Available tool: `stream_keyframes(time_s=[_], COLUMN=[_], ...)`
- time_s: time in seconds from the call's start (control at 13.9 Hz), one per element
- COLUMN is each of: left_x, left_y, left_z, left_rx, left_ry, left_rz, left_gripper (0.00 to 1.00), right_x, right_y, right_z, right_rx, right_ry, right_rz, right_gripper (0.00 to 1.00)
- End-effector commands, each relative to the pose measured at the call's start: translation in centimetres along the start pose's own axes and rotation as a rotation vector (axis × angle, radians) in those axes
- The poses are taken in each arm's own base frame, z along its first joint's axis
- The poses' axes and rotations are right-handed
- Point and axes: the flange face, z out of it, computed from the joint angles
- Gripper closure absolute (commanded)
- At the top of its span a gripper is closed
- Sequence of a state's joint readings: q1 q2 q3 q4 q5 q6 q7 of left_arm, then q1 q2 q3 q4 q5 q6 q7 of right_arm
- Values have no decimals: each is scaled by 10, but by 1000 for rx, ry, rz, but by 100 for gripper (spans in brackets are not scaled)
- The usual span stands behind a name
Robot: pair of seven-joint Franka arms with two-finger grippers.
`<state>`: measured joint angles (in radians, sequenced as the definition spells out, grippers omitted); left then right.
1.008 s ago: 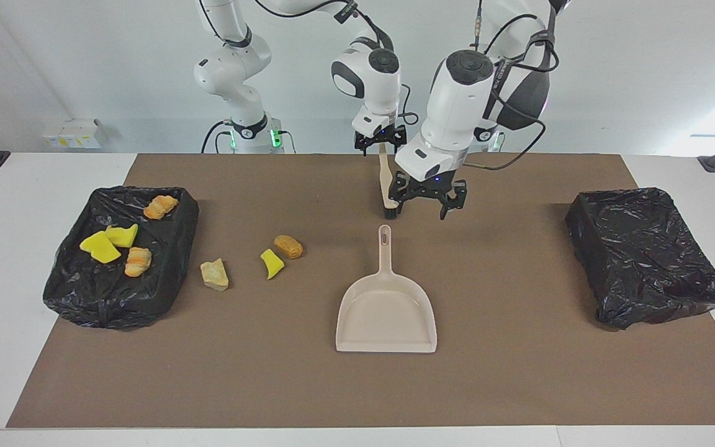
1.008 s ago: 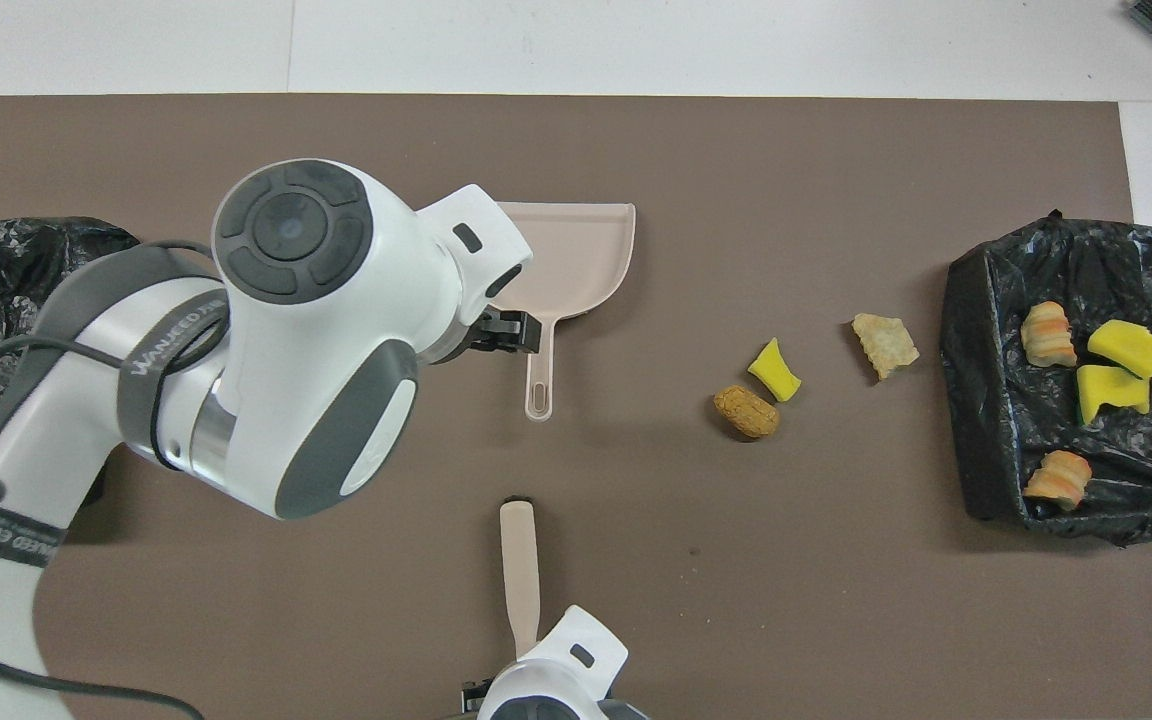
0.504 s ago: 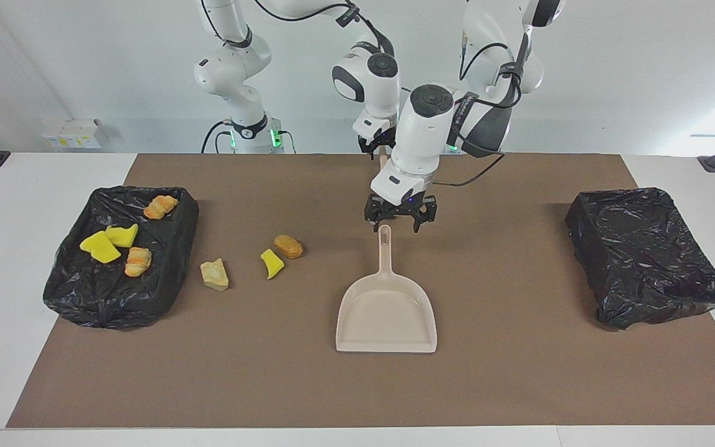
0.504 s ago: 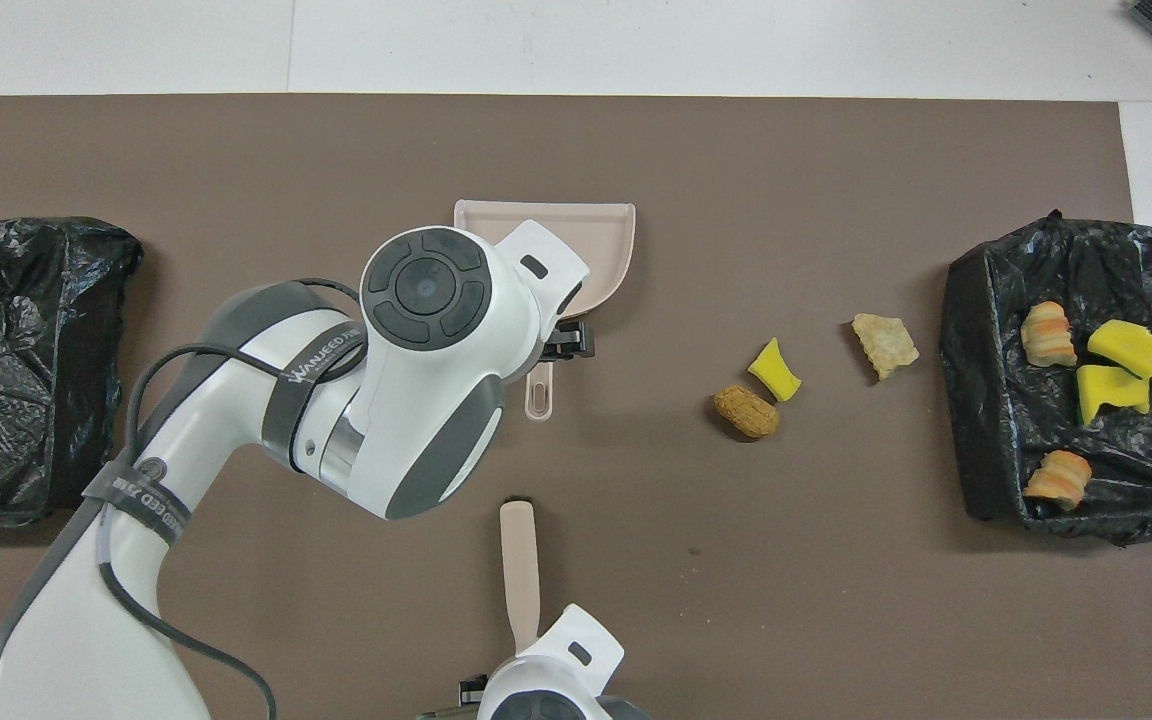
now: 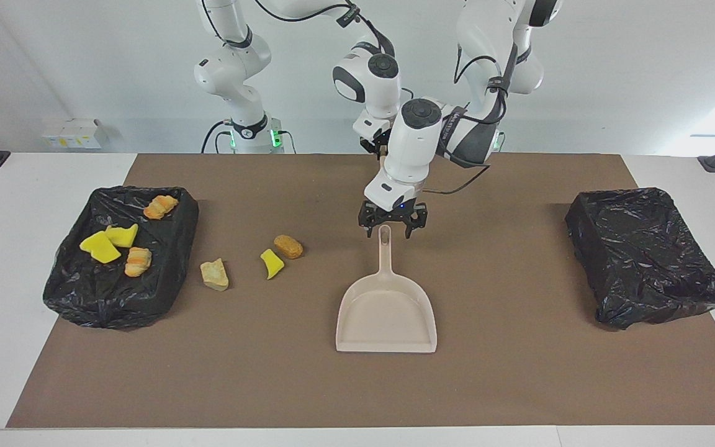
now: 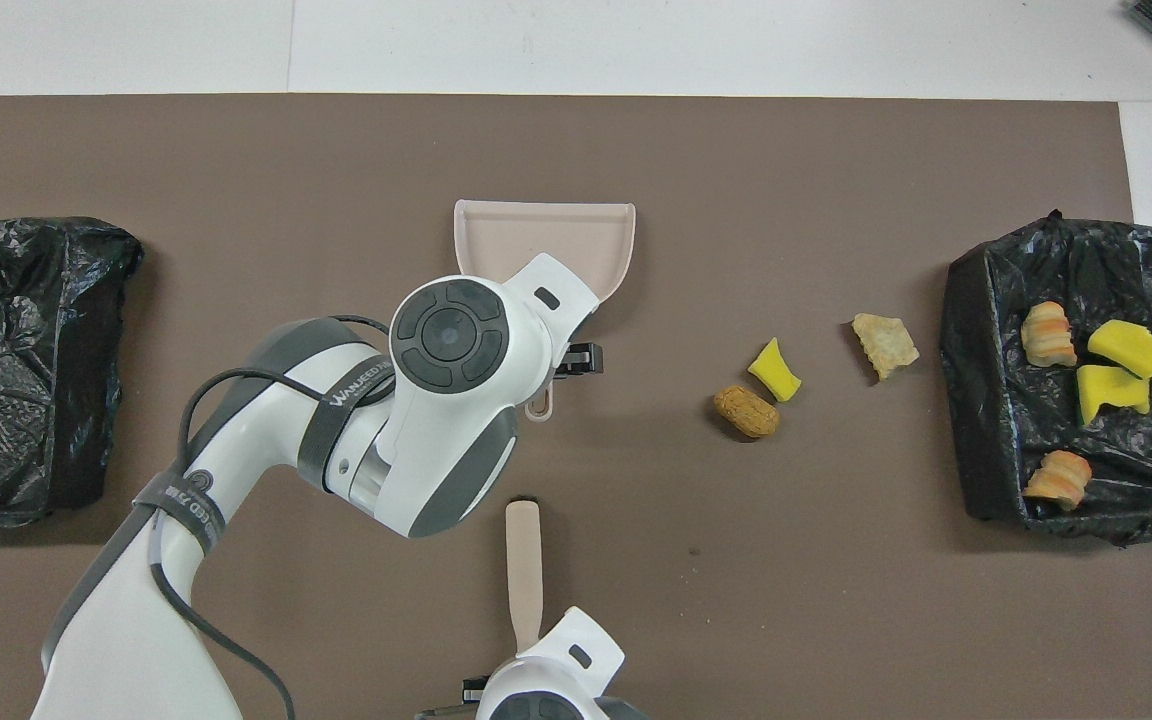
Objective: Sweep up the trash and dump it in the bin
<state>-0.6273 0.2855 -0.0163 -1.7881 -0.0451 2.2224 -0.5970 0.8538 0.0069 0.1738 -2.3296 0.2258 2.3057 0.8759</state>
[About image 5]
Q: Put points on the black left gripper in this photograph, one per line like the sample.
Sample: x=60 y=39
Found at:
x=395 y=210

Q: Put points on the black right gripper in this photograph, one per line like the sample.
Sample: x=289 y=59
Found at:
x=375 y=146

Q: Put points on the beige plastic dustpan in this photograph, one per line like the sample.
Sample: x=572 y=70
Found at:
x=385 y=316

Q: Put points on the pale bread chunk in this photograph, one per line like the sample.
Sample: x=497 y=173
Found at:
x=215 y=276

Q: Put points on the orange striped croissant toy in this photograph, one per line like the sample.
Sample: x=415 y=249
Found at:
x=161 y=207

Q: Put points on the pale striped croissant toy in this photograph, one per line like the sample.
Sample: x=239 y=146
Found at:
x=138 y=261

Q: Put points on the notched yellow sponge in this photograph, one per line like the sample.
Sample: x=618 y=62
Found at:
x=125 y=236

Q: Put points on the yellow sponge wedge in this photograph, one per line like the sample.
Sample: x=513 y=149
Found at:
x=102 y=248

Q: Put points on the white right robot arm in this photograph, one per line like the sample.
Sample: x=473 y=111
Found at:
x=233 y=68

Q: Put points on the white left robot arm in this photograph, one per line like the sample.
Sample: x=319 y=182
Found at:
x=416 y=143

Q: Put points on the bin with black bag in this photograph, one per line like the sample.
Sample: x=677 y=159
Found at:
x=103 y=298
x=643 y=261

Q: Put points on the brown peanut-shaped bread toy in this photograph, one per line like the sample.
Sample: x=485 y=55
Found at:
x=289 y=247

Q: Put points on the curved yellow sponge piece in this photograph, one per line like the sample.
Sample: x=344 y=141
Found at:
x=272 y=264

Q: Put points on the brown table mat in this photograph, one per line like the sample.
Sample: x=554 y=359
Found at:
x=308 y=385

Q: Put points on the white wall socket box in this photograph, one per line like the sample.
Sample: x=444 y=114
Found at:
x=72 y=136

